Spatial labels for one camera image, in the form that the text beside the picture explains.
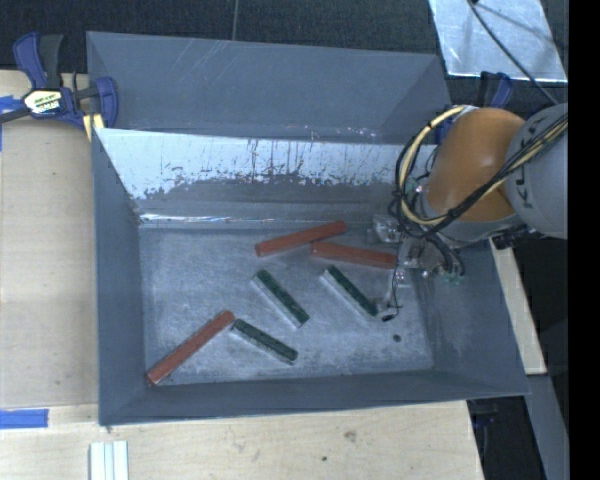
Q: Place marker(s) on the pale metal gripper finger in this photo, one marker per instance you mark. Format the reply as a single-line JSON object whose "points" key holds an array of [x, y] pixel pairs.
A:
{"points": [[391, 294], [391, 315]]}

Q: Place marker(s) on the dark green flat block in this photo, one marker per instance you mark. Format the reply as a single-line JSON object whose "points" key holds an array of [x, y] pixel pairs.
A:
{"points": [[351, 290], [283, 298], [265, 341]]}

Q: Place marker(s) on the red-brown flat block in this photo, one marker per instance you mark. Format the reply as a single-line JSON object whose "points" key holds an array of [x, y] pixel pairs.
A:
{"points": [[300, 238], [190, 348], [352, 255]]}

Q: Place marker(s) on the grey metal bin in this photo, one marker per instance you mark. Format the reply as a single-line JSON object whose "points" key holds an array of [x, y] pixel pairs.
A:
{"points": [[220, 88]]}

